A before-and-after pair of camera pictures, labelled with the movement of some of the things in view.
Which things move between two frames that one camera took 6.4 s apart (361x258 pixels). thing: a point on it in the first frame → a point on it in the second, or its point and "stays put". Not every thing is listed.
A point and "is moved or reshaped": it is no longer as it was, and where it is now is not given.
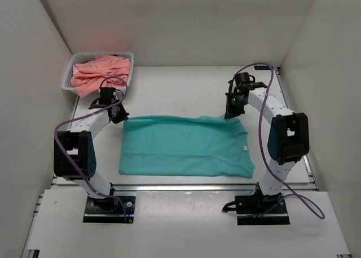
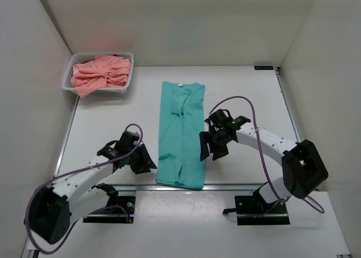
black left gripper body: [116, 118] → [134, 158]
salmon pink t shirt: [101, 71] stays put
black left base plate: [98, 210] stays put
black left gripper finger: [123, 114] → [146, 161]
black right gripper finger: [230, 111] → [204, 139]
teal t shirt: [212, 145] is moved or reshaped
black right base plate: [254, 205] stays put
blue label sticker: [262, 67] stays put
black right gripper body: [244, 104] → [216, 138]
